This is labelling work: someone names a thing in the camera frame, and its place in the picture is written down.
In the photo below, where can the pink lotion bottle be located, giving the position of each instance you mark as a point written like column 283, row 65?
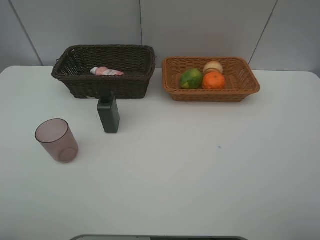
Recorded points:
column 104, row 71

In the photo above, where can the green lime fruit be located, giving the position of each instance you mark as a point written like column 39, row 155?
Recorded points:
column 191, row 79

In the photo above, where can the dark brown wicker basket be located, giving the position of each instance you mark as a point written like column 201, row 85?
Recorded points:
column 137, row 62

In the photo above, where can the orange wicker basket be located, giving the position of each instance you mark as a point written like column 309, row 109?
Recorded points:
column 240, row 80

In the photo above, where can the orange mandarin fruit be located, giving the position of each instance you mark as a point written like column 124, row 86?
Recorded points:
column 213, row 81

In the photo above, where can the dark green square bottle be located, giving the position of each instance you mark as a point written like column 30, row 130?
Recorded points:
column 108, row 111

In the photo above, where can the translucent pink plastic cup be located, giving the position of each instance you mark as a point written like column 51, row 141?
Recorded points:
column 57, row 139

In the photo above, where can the red yellow peach fruit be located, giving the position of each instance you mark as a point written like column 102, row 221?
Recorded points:
column 213, row 66

